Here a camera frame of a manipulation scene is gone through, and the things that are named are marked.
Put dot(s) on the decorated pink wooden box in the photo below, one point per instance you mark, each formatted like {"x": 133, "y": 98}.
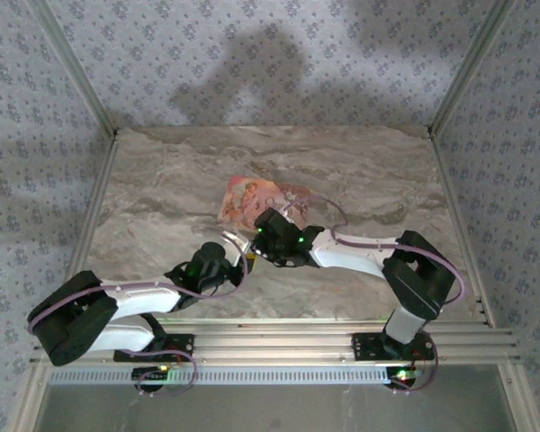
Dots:
{"x": 243, "y": 198}

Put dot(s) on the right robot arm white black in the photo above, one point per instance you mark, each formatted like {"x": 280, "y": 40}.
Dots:
{"x": 351, "y": 258}

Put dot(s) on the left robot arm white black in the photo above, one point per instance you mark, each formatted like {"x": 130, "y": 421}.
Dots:
{"x": 139, "y": 299}

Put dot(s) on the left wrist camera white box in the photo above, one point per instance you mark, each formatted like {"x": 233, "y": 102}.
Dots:
{"x": 234, "y": 238}

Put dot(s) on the horizontal aluminium mounting rail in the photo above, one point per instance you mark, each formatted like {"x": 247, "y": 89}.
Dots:
{"x": 274, "y": 344}

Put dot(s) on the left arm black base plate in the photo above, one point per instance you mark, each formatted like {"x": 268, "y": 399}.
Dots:
{"x": 182, "y": 348}

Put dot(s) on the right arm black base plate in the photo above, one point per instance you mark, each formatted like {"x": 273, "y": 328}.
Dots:
{"x": 364, "y": 346}

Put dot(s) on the aluminium side rail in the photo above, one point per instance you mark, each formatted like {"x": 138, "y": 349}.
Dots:
{"x": 96, "y": 202}
{"x": 454, "y": 216}

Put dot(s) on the aluminium corner post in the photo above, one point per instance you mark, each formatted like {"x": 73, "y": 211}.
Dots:
{"x": 472, "y": 67}
{"x": 72, "y": 67}

